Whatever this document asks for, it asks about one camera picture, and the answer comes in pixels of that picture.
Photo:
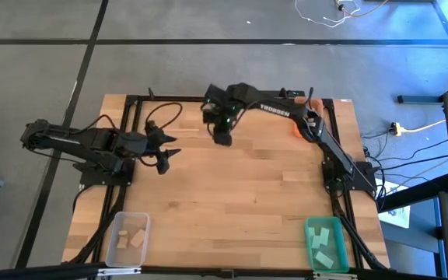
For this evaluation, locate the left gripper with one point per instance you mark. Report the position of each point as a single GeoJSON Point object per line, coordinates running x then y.
{"type": "Point", "coordinates": [146, 145]}

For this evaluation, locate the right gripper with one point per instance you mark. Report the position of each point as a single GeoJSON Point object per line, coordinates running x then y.
{"type": "Point", "coordinates": [224, 105]}

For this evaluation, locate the wooden arch block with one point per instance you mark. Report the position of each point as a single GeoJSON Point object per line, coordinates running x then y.
{"type": "Point", "coordinates": [123, 233]}
{"type": "Point", "coordinates": [122, 243]}

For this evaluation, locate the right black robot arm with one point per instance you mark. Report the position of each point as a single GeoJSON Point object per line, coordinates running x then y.
{"type": "Point", "coordinates": [286, 110]}

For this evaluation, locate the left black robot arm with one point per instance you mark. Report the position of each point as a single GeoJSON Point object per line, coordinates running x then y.
{"type": "Point", "coordinates": [84, 142]}

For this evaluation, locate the orange plastic bin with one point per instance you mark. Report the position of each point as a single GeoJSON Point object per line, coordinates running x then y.
{"type": "Point", "coordinates": [317, 104]}

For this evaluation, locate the clear plastic bin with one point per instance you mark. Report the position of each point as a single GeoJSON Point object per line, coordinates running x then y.
{"type": "Point", "coordinates": [130, 256]}

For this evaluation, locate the yellow power plug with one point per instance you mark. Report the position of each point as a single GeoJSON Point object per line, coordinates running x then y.
{"type": "Point", "coordinates": [396, 128]}

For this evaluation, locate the green plastic bin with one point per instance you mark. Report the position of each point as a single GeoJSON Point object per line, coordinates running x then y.
{"type": "Point", "coordinates": [338, 249]}

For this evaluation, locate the black gantry crossbar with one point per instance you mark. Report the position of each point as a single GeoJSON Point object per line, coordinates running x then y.
{"type": "Point", "coordinates": [33, 273]}

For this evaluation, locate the black stand foot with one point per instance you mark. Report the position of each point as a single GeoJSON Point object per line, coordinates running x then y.
{"type": "Point", "coordinates": [418, 99]}

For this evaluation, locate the white paper sheet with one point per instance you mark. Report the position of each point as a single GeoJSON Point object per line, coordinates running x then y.
{"type": "Point", "coordinates": [397, 215]}

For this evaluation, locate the black floor bar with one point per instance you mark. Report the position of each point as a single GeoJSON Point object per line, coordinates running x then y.
{"type": "Point", "coordinates": [414, 192]}

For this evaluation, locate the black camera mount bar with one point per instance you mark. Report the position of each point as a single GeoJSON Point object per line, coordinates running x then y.
{"type": "Point", "coordinates": [286, 93]}

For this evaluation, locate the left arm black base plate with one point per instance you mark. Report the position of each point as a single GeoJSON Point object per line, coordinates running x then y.
{"type": "Point", "coordinates": [92, 179]}

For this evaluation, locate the silver corner bracket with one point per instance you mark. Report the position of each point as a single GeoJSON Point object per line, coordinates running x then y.
{"type": "Point", "coordinates": [334, 276]}
{"type": "Point", "coordinates": [118, 271]}

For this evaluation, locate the small depth camera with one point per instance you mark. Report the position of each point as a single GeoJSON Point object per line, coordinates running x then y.
{"type": "Point", "coordinates": [227, 273]}

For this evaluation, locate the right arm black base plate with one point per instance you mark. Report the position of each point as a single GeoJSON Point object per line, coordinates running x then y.
{"type": "Point", "coordinates": [364, 184]}

